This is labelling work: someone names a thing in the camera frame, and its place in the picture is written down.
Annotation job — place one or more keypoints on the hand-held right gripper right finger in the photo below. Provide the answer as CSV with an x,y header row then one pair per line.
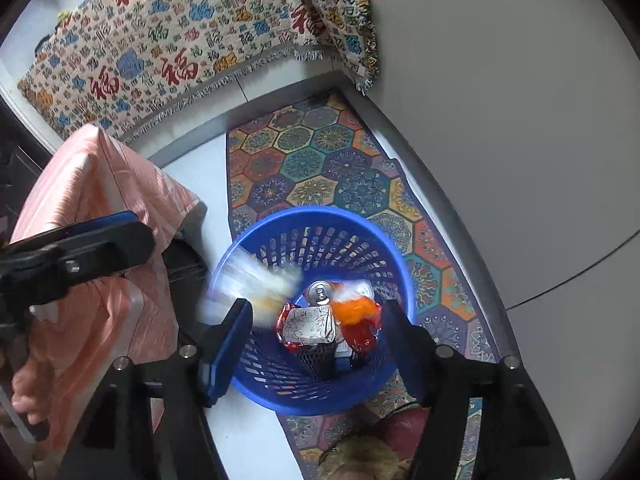
x,y
407,350

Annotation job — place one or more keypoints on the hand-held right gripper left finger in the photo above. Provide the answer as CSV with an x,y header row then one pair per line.
x,y
225,355

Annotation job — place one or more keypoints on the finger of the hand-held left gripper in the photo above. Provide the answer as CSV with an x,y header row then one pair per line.
x,y
110,250
100,224

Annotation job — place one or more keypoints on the red snack wrapper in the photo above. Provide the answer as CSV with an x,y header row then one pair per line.
x,y
362,337

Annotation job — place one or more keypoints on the orange snack wrapper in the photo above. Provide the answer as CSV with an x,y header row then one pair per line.
x,y
355,310

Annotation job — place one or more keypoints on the silver patterned wrapper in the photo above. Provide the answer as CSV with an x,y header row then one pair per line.
x,y
310,325

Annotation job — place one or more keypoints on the black foam mesh net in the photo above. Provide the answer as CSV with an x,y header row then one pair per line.
x,y
317,360

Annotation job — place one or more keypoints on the crushed red soda can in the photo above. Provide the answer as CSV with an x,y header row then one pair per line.
x,y
320,292

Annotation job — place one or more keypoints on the blue plastic basket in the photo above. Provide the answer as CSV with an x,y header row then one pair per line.
x,y
310,240

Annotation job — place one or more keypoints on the person's left hand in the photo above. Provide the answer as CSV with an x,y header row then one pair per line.
x,y
32,390

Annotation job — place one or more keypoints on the pink striped tablecloth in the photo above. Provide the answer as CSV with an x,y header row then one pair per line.
x,y
100,200

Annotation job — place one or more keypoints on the dark red clothing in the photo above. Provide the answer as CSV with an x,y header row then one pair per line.
x,y
405,430

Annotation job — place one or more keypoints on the yellow fuzzy slipper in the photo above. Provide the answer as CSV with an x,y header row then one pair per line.
x,y
357,460

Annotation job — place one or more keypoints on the large printed blanket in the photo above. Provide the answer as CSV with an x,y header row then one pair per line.
x,y
150,50

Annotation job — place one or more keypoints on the colourful hexagon floor mat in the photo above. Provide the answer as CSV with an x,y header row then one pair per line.
x,y
325,160

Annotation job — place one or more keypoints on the grey kitchen cabinet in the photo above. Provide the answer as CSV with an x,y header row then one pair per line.
x,y
500,110

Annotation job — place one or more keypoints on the small printed blanket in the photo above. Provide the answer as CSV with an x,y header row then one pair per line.
x,y
340,20

